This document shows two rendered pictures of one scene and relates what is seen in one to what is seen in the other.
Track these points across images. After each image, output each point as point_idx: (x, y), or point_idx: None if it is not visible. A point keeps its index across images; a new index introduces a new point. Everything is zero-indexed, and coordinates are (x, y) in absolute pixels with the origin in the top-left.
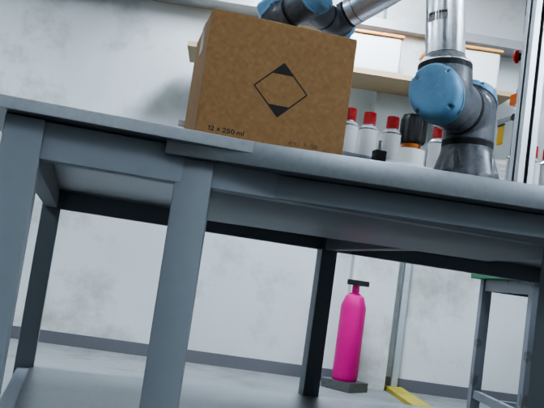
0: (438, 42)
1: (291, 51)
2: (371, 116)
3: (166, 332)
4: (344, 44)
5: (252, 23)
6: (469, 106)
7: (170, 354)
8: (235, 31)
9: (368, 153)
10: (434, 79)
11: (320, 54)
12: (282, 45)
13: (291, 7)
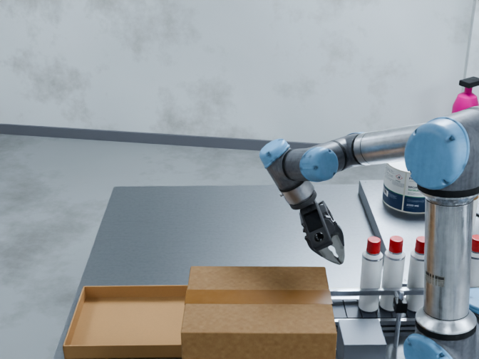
0: (433, 309)
1: (266, 355)
2: (397, 246)
3: None
4: (322, 340)
5: (222, 339)
6: None
7: None
8: (207, 348)
9: (394, 282)
10: (426, 357)
11: (297, 353)
12: (256, 352)
13: (292, 174)
